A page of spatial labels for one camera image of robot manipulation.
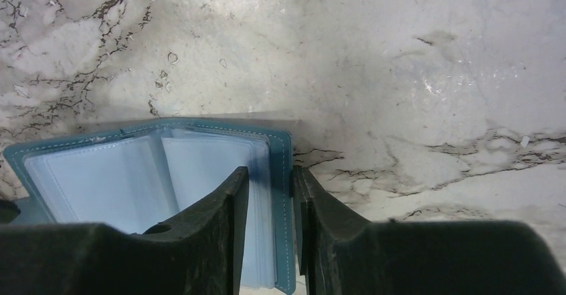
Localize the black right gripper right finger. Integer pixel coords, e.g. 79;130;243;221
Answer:
292;166;565;294

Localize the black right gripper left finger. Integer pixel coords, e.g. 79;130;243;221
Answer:
1;166;249;294

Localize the blue leather card holder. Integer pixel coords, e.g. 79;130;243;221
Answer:
3;117;296;294

